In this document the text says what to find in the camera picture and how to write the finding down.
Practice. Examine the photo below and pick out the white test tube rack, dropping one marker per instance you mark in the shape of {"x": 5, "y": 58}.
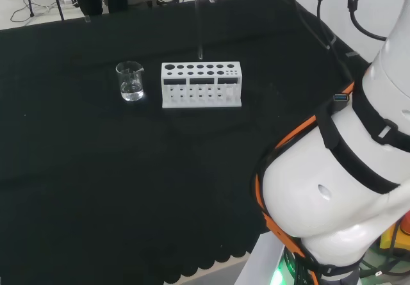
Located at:
{"x": 201, "y": 104}

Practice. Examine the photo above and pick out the black bench cloth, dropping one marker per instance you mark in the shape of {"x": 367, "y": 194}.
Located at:
{"x": 96, "y": 169}

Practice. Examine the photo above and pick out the grey tape piece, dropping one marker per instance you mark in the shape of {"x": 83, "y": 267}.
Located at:
{"x": 352, "y": 54}

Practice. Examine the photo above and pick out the yellow stop button box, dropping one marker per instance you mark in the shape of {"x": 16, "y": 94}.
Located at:
{"x": 389, "y": 238}

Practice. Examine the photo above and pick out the clear glass beaker with water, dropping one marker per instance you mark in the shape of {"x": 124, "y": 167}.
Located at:
{"x": 131, "y": 89}

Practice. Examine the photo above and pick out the small clear clip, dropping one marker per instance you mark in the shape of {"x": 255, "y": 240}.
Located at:
{"x": 87, "y": 19}

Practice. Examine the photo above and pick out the clear glass rod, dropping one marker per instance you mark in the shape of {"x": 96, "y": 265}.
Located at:
{"x": 199, "y": 29}

